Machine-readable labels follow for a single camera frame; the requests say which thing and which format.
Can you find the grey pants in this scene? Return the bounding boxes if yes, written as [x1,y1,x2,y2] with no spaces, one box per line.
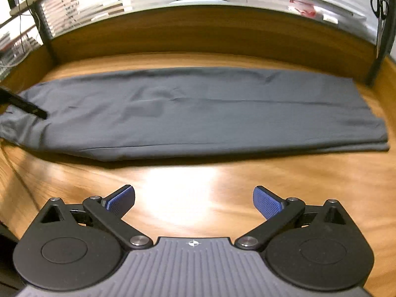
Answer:
[0,66,391,162]

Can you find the black scissors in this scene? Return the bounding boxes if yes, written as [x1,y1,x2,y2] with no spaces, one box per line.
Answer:
[370,0,390,20]

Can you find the dark partition post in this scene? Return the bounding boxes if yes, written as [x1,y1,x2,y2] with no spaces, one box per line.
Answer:
[30,2,60,66]
[365,0,396,86]

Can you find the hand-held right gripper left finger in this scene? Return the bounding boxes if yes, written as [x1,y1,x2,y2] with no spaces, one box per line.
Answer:
[39,185,153,249]

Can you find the black cable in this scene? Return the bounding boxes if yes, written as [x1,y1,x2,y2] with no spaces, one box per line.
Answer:
[11,0,42,54]

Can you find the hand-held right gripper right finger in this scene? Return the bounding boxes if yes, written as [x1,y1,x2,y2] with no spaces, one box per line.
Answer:
[234,186,356,251]

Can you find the wooden desk back panel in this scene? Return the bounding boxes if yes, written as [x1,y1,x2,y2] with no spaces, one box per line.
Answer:
[49,1,385,82]

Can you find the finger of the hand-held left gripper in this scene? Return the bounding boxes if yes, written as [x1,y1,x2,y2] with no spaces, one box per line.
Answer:
[0,86,48,120]

